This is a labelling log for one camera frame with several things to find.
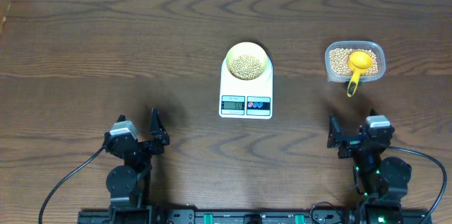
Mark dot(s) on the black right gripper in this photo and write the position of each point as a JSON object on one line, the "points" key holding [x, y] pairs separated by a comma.
{"points": [[350, 143]]}

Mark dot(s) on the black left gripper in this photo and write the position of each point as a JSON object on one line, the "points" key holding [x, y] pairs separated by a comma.
{"points": [[159, 131]]}

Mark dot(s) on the yellow measuring scoop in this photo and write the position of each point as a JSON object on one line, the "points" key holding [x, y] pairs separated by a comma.
{"points": [[359, 62]]}

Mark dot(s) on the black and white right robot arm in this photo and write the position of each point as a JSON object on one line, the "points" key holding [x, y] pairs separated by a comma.
{"points": [[382, 182]]}

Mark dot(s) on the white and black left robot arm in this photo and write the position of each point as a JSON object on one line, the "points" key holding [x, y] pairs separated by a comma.
{"points": [[126, 183]]}

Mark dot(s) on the white digital kitchen scale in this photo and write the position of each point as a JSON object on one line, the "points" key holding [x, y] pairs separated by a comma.
{"points": [[246, 99]]}

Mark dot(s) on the soybeans in yellow bowl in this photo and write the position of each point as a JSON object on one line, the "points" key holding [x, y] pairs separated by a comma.
{"points": [[246, 67]]}

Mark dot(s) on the yellow bowl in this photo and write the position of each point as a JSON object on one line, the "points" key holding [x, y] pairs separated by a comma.
{"points": [[250, 48]]}

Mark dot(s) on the clear plastic container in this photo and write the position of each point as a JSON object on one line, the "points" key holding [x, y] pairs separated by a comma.
{"points": [[353, 44]]}

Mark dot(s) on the soybeans in container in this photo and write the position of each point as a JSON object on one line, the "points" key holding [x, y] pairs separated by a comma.
{"points": [[339, 61]]}

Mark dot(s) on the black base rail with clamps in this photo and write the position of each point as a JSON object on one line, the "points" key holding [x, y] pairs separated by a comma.
{"points": [[254, 217]]}

